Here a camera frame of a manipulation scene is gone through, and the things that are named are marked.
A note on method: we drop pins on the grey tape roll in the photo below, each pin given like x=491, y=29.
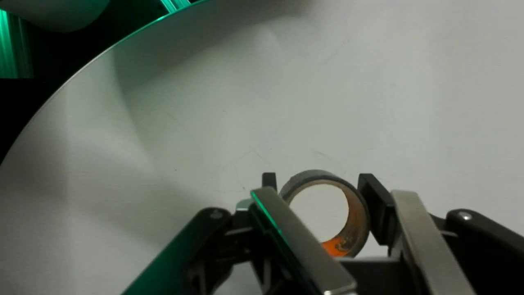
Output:
x=328, y=181

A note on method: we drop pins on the black silver gripper right finger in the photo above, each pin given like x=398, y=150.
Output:
x=431, y=247

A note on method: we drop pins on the black silver gripper left finger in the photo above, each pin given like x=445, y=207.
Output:
x=300, y=247

